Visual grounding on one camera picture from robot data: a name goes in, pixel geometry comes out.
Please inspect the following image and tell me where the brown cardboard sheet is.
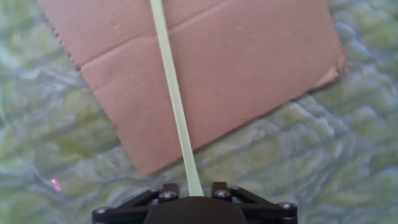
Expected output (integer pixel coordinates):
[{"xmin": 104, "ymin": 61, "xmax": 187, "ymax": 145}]
[{"xmin": 37, "ymin": 0, "xmax": 348, "ymax": 177}]

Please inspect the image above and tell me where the light green plastic flyswatter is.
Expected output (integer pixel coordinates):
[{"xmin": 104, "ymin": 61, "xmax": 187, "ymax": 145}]
[{"xmin": 148, "ymin": 0, "xmax": 205, "ymax": 197}]

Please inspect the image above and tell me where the green marble pattern mat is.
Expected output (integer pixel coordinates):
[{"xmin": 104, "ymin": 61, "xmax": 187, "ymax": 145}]
[{"xmin": 0, "ymin": 0, "xmax": 398, "ymax": 224}]

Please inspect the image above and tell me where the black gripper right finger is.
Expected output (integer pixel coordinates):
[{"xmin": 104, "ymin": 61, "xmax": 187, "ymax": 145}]
[{"xmin": 211, "ymin": 182, "xmax": 299, "ymax": 224}]

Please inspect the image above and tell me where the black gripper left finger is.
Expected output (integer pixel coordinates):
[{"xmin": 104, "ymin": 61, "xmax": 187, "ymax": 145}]
[{"xmin": 91, "ymin": 182, "xmax": 181, "ymax": 224}]

